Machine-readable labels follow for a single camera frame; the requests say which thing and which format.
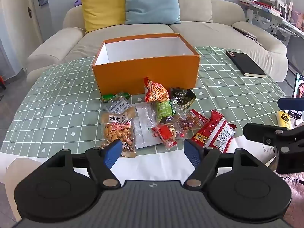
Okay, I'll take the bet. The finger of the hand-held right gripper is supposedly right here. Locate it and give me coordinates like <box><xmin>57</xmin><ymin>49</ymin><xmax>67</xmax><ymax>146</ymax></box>
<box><xmin>243</xmin><ymin>122</ymin><xmax>304</xmax><ymax>149</ymax></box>
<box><xmin>277</xmin><ymin>97</ymin><xmax>304</xmax><ymax>111</ymax></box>

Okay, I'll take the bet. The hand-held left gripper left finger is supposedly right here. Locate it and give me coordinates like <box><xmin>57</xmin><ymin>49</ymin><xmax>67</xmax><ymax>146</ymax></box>
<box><xmin>36</xmin><ymin>139</ymin><xmax>123</xmax><ymax>188</ymax></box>

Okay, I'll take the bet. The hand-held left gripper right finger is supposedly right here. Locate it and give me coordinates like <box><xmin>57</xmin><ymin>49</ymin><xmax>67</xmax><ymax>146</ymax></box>
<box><xmin>183</xmin><ymin>138</ymin><xmax>264</xmax><ymax>188</ymax></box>

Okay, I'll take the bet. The peanut packet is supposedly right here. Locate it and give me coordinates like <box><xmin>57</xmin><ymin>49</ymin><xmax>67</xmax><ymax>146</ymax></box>
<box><xmin>101</xmin><ymin>106</ymin><xmax>138</xmax><ymax>158</ymax></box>

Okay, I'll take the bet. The large red packet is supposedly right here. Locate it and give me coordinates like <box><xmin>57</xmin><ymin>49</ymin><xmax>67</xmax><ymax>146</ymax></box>
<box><xmin>190</xmin><ymin>109</ymin><xmax>237</xmax><ymax>154</ymax></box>

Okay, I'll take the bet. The green raisin packet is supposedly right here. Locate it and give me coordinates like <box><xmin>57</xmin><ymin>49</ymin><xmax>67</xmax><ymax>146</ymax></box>
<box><xmin>155</xmin><ymin>100</ymin><xmax>178</xmax><ymax>121</ymax></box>

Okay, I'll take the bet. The orange cardboard box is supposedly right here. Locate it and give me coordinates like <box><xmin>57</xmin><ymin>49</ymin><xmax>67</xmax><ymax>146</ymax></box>
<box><xmin>92</xmin><ymin>33</ymin><xmax>200</xmax><ymax>96</ymax></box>

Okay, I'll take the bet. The yellow packet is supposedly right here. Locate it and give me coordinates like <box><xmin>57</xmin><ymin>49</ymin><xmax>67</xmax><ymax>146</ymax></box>
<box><xmin>275</xmin><ymin>110</ymin><xmax>292</xmax><ymax>130</ymax></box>

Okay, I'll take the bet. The smartphone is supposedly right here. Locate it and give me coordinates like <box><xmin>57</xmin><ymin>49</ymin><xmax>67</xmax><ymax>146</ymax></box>
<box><xmin>293</xmin><ymin>73</ymin><xmax>304</xmax><ymax>98</ymax></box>

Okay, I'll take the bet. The pink fluffy rug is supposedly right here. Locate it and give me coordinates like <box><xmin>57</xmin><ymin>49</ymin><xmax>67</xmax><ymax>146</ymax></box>
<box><xmin>278</xmin><ymin>171</ymin><xmax>304</xmax><ymax>209</ymax></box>

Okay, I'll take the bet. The clear packet of dried meat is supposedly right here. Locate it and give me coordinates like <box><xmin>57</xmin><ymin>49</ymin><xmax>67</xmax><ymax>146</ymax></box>
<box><xmin>166</xmin><ymin>115</ymin><xmax>191</xmax><ymax>138</ymax></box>

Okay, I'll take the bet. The small red packet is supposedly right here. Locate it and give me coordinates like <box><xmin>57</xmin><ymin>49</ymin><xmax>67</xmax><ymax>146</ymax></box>
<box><xmin>152</xmin><ymin>123</ymin><xmax>178</xmax><ymax>150</ymax></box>

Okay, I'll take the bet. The clear packet with red label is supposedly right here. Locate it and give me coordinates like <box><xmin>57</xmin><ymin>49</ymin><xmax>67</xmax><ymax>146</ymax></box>
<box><xmin>184</xmin><ymin>109</ymin><xmax>210</xmax><ymax>131</ymax></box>

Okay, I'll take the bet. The long white packet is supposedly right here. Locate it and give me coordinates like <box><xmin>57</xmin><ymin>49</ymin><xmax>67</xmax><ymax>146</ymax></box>
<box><xmin>132</xmin><ymin>102</ymin><xmax>165</xmax><ymax>150</ymax></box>

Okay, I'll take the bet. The clear packet of white candies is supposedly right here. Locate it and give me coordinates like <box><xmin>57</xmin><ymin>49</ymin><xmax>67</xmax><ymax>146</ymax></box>
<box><xmin>106</xmin><ymin>96</ymin><xmax>131</xmax><ymax>115</ymax></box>

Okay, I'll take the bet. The black notebook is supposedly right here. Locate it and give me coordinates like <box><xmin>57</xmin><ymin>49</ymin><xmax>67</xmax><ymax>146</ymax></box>
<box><xmin>225</xmin><ymin>51</ymin><xmax>268</xmax><ymax>78</ymax></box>

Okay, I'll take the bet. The dark green shiny packet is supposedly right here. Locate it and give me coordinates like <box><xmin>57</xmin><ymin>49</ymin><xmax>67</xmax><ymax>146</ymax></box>
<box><xmin>169</xmin><ymin>87</ymin><xmax>196</xmax><ymax>112</ymax></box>

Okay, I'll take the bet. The red stick snack bag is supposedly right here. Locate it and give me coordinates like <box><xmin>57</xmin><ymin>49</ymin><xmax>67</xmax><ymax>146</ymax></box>
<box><xmin>144</xmin><ymin>77</ymin><xmax>170</xmax><ymax>104</ymax></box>

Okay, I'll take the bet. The green checked tablecloth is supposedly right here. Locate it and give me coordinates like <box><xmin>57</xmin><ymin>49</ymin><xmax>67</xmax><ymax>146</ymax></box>
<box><xmin>0</xmin><ymin>46</ymin><xmax>285</xmax><ymax>158</ymax></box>

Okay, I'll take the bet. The white study desk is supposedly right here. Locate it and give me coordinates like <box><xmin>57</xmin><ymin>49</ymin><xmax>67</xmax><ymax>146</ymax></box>
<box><xmin>246</xmin><ymin>3</ymin><xmax>304</xmax><ymax>38</ymax></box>

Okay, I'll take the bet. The stack of books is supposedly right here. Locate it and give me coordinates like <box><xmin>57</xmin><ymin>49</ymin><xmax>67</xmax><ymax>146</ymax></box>
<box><xmin>239</xmin><ymin>0</ymin><xmax>273</xmax><ymax>13</ymax></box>

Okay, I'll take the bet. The beige sofa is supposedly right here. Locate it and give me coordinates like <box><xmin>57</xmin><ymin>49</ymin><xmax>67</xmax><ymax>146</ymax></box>
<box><xmin>26</xmin><ymin>0</ymin><xmax>289</xmax><ymax>86</ymax></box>

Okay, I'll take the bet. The beige pillow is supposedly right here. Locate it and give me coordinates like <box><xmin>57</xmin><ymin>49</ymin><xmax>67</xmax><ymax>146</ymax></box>
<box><xmin>165</xmin><ymin>0</ymin><xmax>214</xmax><ymax>24</ymax></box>

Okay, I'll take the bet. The yellow pillow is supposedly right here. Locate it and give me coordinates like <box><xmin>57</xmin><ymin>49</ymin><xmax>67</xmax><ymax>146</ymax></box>
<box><xmin>79</xmin><ymin>0</ymin><xmax>126</xmax><ymax>34</ymax></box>

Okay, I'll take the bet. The white door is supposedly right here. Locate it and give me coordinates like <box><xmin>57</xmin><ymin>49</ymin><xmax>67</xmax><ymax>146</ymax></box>
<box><xmin>17</xmin><ymin>0</ymin><xmax>44</xmax><ymax>45</ymax></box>

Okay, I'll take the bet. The light blue pillow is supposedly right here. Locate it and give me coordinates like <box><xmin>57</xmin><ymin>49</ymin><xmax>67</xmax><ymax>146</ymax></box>
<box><xmin>123</xmin><ymin>0</ymin><xmax>181</xmax><ymax>25</ymax></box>

